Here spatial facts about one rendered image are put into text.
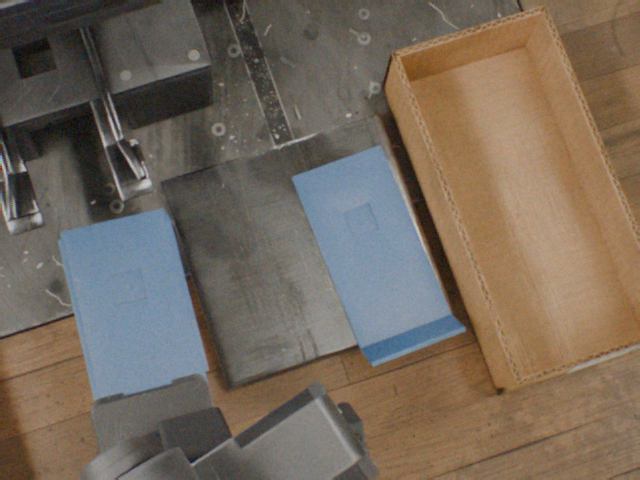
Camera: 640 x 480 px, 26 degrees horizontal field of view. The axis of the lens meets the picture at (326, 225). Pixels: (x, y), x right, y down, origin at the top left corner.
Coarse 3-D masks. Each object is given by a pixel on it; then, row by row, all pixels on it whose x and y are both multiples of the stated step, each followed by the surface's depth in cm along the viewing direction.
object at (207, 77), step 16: (32, 48) 96; (48, 48) 97; (176, 80) 95; (192, 80) 96; (208, 80) 97; (128, 96) 95; (144, 96) 96; (160, 96) 97; (176, 96) 98; (192, 96) 99; (208, 96) 101; (80, 112) 95; (128, 112) 98; (144, 112) 99; (160, 112) 100; (176, 112) 102; (16, 128) 94; (32, 128) 95; (32, 144) 98; (32, 160) 101
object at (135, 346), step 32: (96, 224) 91; (128, 224) 91; (160, 224) 91; (96, 256) 90; (128, 256) 90; (160, 256) 90; (96, 288) 89; (160, 288) 89; (96, 320) 88; (128, 320) 89; (160, 320) 89; (96, 352) 88; (128, 352) 88; (160, 352) 88; (192, 352) 88; (96, 384) 87; (128, 384) 87; (160, 384) 87
